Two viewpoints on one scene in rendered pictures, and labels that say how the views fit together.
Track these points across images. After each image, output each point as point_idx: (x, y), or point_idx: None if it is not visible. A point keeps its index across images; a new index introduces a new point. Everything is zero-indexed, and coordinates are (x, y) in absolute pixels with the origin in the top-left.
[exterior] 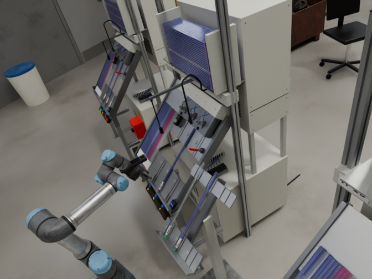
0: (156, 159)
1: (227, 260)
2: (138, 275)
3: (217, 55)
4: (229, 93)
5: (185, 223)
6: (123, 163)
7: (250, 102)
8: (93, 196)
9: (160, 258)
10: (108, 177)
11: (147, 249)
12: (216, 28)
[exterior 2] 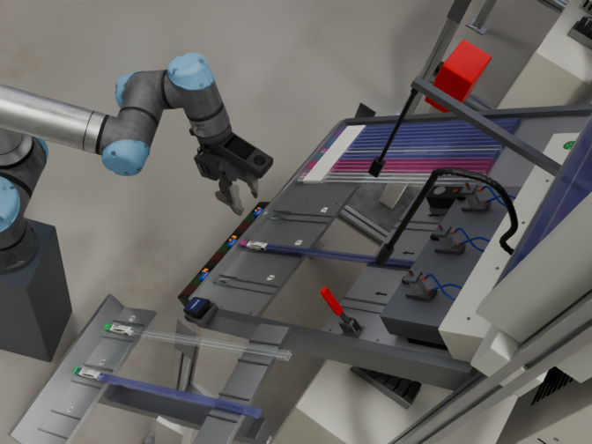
0: (333, 192)
1: None
2: (114, 282)
3: (583, 256)
4: (512, 355)
5: (190, 356)
6: (201, 122)
7: (566, 432)
8: (42, 107)
9: (170, 314)
10: (124, 113)
11: (181, 272)
12: None
